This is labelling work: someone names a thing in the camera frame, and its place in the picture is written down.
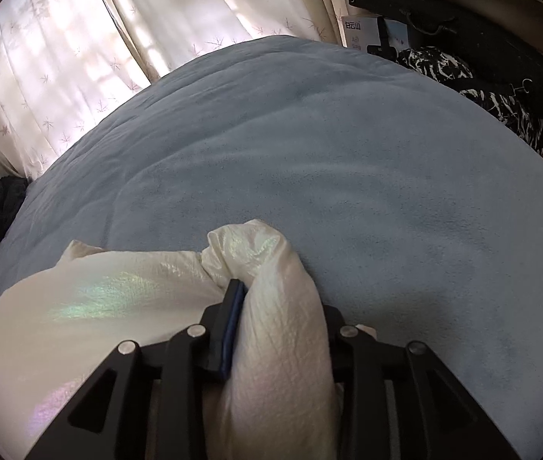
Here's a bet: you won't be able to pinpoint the white puffer jacket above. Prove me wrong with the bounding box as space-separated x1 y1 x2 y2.
0 218 379 460

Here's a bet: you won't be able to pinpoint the black white patterned clothes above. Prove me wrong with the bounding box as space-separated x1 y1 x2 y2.
349 0 543 154

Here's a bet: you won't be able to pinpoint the blue fleece bed blanket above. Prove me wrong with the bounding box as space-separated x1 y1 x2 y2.
0 36 543 459

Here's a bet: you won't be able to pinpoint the left floral sheer curtain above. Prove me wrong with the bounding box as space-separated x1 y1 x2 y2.
0 0 150 179

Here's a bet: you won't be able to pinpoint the floral sheer curtain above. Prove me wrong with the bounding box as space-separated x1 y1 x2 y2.
102 0 346 82
0 0 150 179

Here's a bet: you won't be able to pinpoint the white labelled box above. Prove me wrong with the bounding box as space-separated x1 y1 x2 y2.
341 16 410 52

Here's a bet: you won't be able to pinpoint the right floral sheer curtain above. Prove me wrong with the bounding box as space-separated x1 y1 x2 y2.
102 0 346 82

